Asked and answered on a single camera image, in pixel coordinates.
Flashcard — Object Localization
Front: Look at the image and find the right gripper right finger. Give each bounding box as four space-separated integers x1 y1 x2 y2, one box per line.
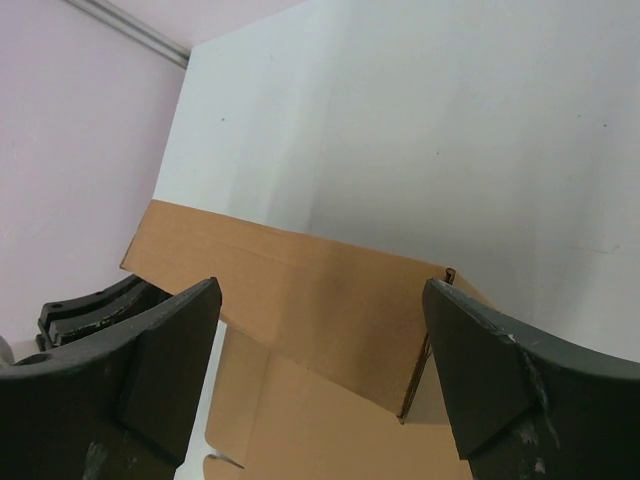
422 279 639 479

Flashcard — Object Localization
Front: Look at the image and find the left aluminium frame post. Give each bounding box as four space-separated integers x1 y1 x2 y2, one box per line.
65 0 191 69

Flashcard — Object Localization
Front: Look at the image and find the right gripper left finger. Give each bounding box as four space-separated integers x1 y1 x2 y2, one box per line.
1 278 221 479

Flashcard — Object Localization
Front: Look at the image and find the brown cardboard box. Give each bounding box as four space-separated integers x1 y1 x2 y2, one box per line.
123 200 474 479

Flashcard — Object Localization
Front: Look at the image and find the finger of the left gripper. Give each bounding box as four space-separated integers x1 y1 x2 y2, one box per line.
36 275 172 350

